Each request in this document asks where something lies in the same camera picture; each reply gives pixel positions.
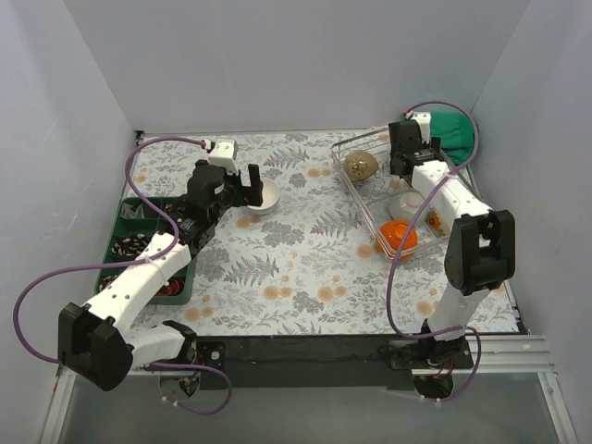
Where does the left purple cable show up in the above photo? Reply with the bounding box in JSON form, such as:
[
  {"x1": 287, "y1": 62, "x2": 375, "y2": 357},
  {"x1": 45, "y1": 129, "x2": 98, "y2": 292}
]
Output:
[{"x1": 12, "y1": 135, "x2": 233, "y2": 414}]

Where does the pale green checked bowl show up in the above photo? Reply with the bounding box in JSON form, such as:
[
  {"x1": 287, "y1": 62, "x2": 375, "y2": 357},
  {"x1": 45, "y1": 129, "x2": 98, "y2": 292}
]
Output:
[{"x1": 388, "y1": 191, "x2": 425, "y2": 222}]

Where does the clear plastic bag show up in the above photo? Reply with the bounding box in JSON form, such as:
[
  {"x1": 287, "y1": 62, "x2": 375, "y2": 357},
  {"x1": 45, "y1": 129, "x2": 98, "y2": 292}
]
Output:
[{"x1": 119, "y1": 203, "x2": 145, "y2": 220}]

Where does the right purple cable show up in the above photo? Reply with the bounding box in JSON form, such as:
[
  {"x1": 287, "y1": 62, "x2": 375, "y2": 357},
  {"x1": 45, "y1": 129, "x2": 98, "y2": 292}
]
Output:
[{"x1": 385, "y1": 100, "x2": 482, "y2": 402}]

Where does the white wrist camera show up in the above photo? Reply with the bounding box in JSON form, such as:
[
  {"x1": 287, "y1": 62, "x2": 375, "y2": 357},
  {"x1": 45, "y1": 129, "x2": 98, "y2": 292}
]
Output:
[
  {"x1": 204, "y1": 138, "x2": 239, "y2": 175},
  {"x1": 403, "y1": 111, "x2": 432, "y2": 143}
]

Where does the plain white bowl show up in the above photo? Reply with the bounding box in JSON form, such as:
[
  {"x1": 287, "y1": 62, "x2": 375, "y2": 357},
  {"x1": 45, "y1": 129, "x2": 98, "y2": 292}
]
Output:
[{"x1": 247, "y1": 178, "x2": 280, "y2": 216}]

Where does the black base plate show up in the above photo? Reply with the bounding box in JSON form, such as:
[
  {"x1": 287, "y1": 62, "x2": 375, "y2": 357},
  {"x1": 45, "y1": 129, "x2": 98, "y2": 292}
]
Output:
[{"x1": 197, "y1": 335, "x2": 476, "y2": 390}]

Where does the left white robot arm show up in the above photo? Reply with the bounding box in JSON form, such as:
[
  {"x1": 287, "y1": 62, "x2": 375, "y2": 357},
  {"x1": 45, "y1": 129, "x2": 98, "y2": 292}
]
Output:
[{"x1": 58, "y1": 160, "x2": 263, "y2": 391}]

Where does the beige orange flower bowl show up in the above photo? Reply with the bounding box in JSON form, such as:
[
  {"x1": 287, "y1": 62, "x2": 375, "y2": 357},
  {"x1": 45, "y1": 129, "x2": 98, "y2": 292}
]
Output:
[{"x1": 425, "y1": 206, "x2": 450, "y2": 238}]

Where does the purple cable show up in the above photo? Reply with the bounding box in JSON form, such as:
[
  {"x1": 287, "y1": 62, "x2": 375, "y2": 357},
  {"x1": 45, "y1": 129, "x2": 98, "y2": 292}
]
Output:
[
  {"x1": 385, "y1": 100, "x2": 482, "y2": 402},
  {"x1": 12, "y1": 135, "x2": 233, "y2": 414}
]

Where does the green compartment tray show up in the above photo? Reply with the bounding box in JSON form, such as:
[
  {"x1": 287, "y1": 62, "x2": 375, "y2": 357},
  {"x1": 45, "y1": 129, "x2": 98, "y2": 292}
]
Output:
[{"x1": 104, "y1": 197, "x2": 196, "y2": 305}]

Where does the aluminium frame rail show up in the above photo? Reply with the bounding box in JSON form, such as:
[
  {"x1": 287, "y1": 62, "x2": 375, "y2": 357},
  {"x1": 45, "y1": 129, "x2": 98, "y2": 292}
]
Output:
[{"x1": 58, "y1": 326, "x2": 553, "y2": 382}]

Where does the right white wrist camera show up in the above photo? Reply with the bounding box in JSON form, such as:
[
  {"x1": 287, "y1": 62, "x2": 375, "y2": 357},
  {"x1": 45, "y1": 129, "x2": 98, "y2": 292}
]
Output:
[{"x1": 403, "y1": 111, "x2": 432, "y2": 143}]

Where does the coiled braided cord middle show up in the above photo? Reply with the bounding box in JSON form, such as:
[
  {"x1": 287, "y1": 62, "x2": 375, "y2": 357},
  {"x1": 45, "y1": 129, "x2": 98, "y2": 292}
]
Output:
[{"x1": 110, "y1": 234, "x2": 152, "y2": 256}]

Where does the green folded cloth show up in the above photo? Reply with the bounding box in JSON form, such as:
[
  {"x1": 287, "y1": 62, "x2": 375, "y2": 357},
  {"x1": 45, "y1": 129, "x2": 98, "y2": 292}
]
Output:
[{"x1": 430, "y1": 111, "x2": 479, "y2": 167}]

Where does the floral tablecloth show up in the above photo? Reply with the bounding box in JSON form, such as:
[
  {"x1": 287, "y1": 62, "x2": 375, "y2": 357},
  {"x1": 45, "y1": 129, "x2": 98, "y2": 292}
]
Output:
[{"x1": 91, "y1": 130, "x2": 522, "y2": 337}]

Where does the beige gold dotted bowl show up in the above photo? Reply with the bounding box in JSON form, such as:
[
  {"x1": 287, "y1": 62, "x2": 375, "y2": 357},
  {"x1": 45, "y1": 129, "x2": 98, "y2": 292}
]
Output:
[{"x1": 343, "y1": 151, "x2": 379, "y2": 182}]

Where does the metal wire dish rack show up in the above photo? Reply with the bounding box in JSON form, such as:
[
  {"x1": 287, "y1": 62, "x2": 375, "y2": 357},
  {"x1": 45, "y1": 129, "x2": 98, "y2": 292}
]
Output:
[{"x1": 331, "y1": 112, "x2": 491, "y2": 260}]

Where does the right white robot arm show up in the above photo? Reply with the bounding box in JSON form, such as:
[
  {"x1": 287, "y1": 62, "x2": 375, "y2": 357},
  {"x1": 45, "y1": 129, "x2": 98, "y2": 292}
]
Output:
[{"x1": 388, "y1": 114, "x2": 515, "y2": 369}]

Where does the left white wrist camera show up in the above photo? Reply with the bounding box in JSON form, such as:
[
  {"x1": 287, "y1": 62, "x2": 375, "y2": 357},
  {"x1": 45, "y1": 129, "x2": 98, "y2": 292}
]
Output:
[{"x1": 204, "y1": 138, "x2": 239, "y2": 175}]

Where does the orange plastic bowl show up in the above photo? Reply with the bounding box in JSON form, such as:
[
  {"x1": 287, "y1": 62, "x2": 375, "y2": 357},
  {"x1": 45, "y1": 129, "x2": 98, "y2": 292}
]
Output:
[{"x1": 380, "y1": 219, "x2": 418, "y2": 259}]

